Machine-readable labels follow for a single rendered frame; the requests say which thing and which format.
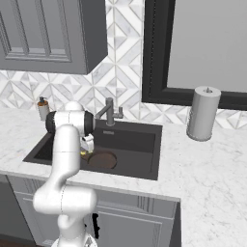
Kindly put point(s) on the yellow sponge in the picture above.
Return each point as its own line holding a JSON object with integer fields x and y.
{"x": 84, "y": 153}

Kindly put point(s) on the grey base cupboard door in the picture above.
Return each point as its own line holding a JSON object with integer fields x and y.
{"x": 135, "y": 222}
{"x": 25, "y": 199}

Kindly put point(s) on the black window frame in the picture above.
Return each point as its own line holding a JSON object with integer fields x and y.
{"x": 154, "y": 48}

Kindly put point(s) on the brown round pan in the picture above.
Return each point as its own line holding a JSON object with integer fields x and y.
{"x": 103, "y": 160}

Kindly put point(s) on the grey paper towel roll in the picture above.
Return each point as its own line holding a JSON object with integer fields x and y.
{"x": 202, "y": 112}

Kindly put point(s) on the soap dispenser bottle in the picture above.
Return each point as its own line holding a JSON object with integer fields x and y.
{"x": 43, "y": 109}

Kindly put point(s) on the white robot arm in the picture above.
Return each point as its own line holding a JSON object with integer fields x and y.
{"x": 66, "y": 154}

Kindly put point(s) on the dark sink basin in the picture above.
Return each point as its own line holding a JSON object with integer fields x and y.
{"x": 135, "y": 151}

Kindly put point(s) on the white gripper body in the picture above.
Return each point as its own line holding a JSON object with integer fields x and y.
{"x": 87, "y": 146}

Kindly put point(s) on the dark grey dishwasher front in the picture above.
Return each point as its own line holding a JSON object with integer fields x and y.
{"x": 9, "y": 212}

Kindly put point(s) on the grey wall cupboard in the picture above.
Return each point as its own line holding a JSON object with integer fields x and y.
{"x": 48, "y": 32}

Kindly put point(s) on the grey metal tap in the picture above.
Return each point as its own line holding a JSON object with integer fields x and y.
{"x": 110, "y": 112}

